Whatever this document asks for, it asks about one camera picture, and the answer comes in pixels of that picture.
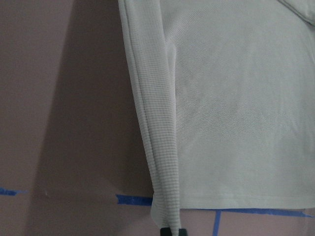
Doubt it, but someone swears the green long-sleeve shirt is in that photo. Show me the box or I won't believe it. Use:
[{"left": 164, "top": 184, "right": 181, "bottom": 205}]
[{"left": 119, "top": 0, "right": 315, "bottom": 236}]

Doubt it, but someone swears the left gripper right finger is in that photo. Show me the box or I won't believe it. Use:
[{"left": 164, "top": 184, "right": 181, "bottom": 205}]
[{"left": 178, "top": 229, "right": 187, "bottom": 236}]

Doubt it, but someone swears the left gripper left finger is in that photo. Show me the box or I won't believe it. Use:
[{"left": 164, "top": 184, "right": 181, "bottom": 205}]
[{"left": 160, "top": 228, "right": 172, "bottom": 236}]

